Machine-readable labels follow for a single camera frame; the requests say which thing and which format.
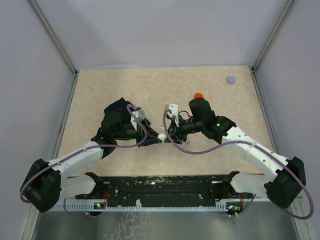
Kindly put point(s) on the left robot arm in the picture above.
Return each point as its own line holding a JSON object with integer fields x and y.
{"x": 48, "y": 182}

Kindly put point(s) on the white charging case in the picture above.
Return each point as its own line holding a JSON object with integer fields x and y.
{"x": 162, "y": 136}

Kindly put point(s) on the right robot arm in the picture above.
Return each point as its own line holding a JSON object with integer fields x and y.
{"x": 281, "y": 178}

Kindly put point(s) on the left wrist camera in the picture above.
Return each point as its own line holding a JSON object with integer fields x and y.
{"x": 137, "y": 115}

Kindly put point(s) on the dark navy cloth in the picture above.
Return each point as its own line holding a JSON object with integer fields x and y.
{"x": 118, "y": 114}

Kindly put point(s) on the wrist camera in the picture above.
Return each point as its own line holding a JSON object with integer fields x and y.
{"x": 172, "y": 113}
{"x": 137, "y": 115}

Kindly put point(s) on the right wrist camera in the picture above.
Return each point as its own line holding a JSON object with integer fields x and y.
{"x": 172, "y": 113}

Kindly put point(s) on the aluminium frame post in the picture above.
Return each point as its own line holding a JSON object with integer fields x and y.
{"x": 55, "y": 40}
{"x": 289, "y": 5}

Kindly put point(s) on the right aluminium frame post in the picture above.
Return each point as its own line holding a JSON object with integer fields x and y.
{"x": 289, "y": 5}

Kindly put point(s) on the left aluminium frame post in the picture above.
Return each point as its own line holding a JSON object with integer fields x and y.
{"x": 55, "y": 40}

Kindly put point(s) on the white cable duct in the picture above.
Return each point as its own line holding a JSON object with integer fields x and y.
{"x": 97, "y": 206}

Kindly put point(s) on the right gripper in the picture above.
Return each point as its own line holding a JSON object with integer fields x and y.
{"x": 176, "y": 133}

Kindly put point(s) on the orange charging case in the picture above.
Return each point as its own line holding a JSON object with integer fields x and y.
{"x": 198, "y": 95}

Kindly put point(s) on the purple charging case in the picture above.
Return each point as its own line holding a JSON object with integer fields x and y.
{"x": 231, "y": 79}

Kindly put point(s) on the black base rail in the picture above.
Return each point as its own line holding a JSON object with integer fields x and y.
{"x": 170, "y": 191}

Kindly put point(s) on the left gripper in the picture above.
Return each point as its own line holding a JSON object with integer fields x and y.
{"x": 152, "y": 138}

